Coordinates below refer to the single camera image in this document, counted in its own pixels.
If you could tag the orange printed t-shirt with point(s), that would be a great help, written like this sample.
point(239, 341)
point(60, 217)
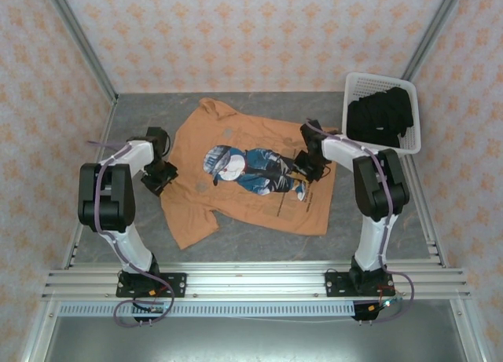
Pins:
point(251, 134)

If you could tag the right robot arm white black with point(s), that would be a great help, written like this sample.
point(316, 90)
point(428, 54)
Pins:
point(373, 240)

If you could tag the black t-shirt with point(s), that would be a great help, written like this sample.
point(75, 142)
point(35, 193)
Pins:
point(401, 107)
point(367, 120)

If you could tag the white plastic mesh basket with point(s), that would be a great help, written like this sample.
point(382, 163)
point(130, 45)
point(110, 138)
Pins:
point(367, 83)

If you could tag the small controller board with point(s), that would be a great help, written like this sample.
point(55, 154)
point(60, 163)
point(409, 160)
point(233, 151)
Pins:
point(387, 302)
point(156, 309)

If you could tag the aluminium side rail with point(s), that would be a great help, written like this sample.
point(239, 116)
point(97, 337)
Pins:
point(94, 173)
point(426, 220)

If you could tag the aluminium frame post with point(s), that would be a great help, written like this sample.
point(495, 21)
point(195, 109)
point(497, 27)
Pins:
point(434, 28)
point(84, 44)

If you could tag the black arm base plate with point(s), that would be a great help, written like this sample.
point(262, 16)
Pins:
point(177, 285)
point(334, 283)

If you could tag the aluminium cross rail beam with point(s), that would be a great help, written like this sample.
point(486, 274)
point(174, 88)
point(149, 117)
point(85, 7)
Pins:
point(255, 279)

